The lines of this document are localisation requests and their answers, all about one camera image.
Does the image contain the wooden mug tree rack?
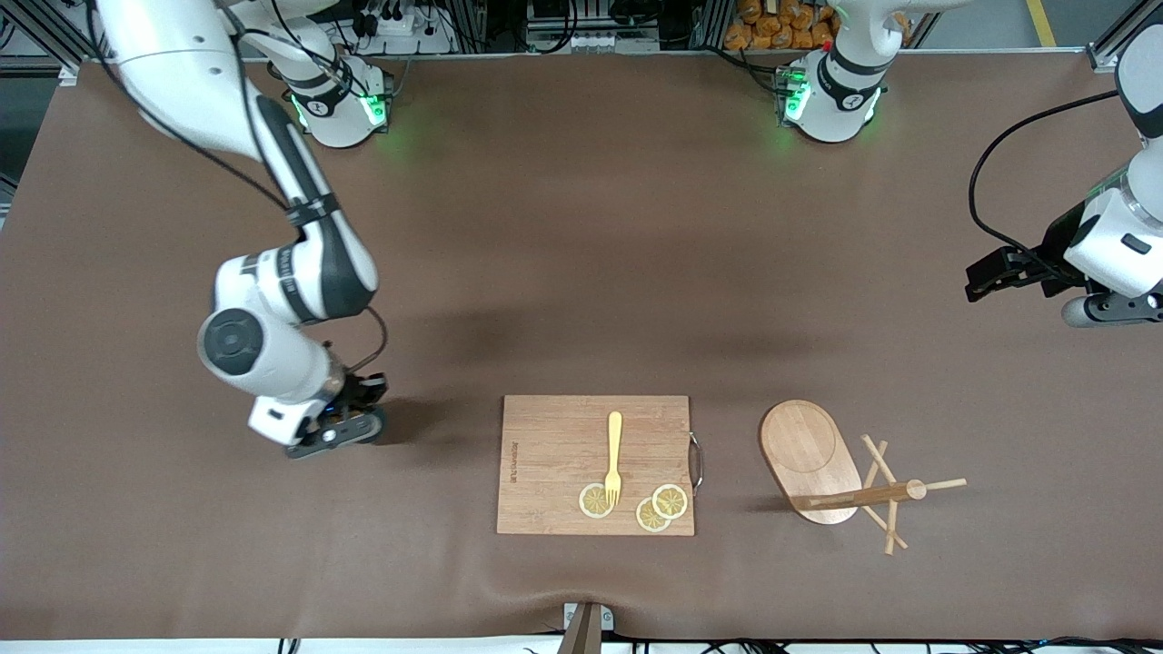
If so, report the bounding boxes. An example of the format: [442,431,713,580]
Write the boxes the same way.
[760,400,968,556]

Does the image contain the bamboo cutting board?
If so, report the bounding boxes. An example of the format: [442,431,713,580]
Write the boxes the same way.
[496,394,706,537]

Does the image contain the yellow fork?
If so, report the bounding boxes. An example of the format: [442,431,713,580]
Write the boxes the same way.
[604,411,625,508]

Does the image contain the brown table cover mat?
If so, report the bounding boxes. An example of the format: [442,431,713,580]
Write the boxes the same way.
[0,50,1163,641]

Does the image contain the orange snack bags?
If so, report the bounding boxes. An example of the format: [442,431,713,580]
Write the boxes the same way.
[724,0,841,52]

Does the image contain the white power strip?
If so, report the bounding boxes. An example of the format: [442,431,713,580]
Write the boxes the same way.
[362,7,457,57]

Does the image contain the grey power strip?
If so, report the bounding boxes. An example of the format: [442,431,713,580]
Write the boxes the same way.
[525,27,661,54]

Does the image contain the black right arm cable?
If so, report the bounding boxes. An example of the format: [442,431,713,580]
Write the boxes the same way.
[86,0,392,375]

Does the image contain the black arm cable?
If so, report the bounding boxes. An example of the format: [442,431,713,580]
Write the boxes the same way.
[86,0,392,375]
[967,89,1123,273]

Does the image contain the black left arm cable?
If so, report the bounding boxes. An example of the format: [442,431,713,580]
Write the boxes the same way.
[967,89,1123,273]

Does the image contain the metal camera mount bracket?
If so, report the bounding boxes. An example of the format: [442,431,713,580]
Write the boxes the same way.
[562,601,615,654]

